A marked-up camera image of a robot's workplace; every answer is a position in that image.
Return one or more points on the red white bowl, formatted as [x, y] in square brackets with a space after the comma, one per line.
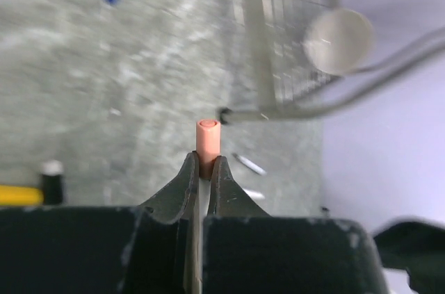
[337, 41]

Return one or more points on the yellow pen cap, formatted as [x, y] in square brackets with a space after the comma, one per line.
[20, 196]

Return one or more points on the black pen cap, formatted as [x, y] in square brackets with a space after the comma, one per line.
[52, 182]

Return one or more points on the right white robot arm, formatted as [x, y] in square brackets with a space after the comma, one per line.
[416, 247]

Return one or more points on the steel dish rack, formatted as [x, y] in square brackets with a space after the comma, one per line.
[299, 47]

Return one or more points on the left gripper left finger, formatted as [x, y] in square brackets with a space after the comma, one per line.
[149, 248]

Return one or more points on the orange pen cap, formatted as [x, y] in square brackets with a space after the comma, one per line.
[207, 145]

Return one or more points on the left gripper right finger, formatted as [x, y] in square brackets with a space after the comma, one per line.
[246, 250]

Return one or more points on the black cap marker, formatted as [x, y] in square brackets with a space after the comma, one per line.
[249, 164]

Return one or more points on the yellow cap marker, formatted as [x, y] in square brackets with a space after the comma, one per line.
[255, 195]

